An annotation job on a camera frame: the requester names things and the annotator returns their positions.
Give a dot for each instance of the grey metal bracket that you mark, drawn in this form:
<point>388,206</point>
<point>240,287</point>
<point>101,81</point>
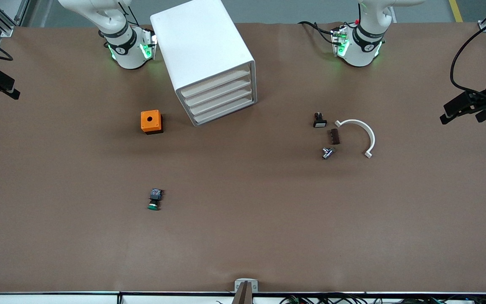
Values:
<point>238,285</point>

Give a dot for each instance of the black white push button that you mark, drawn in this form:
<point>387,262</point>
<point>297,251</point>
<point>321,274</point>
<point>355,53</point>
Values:
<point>319,122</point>

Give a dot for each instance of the brown terminal block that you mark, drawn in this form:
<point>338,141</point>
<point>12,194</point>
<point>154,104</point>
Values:
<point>335,137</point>

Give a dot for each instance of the green push button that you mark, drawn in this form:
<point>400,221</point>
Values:
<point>155,195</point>

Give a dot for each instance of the white curved bracket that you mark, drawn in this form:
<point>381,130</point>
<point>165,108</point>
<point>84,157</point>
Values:
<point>357,122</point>

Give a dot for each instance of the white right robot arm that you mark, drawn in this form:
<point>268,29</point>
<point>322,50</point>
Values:
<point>125,46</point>

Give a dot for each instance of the white table edge rail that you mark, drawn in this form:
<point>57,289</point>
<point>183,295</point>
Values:
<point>57,299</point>

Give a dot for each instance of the silver key switch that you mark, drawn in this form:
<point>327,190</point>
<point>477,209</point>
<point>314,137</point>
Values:
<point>327,153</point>

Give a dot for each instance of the orange box with hole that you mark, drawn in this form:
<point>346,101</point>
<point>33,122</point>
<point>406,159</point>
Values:
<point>145,126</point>

